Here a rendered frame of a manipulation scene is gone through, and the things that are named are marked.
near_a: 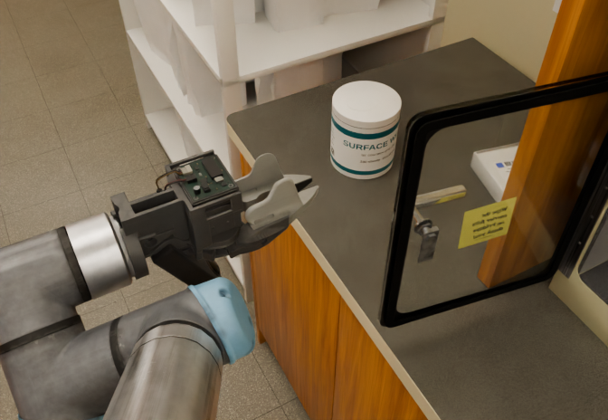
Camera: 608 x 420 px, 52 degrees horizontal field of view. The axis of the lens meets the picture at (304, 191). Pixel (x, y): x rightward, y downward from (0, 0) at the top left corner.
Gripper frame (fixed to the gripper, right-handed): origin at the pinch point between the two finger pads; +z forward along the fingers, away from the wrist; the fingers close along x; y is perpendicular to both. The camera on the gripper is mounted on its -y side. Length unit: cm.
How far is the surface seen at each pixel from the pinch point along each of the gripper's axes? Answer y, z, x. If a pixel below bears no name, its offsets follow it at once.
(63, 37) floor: -133, 5, 281
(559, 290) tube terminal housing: -35, 43, -9
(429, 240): -10.7, 14.8, -5.6
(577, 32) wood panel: 11.3, 34.5, -1.9
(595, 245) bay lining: -23, 44, -11
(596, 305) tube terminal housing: -31, 43, -16
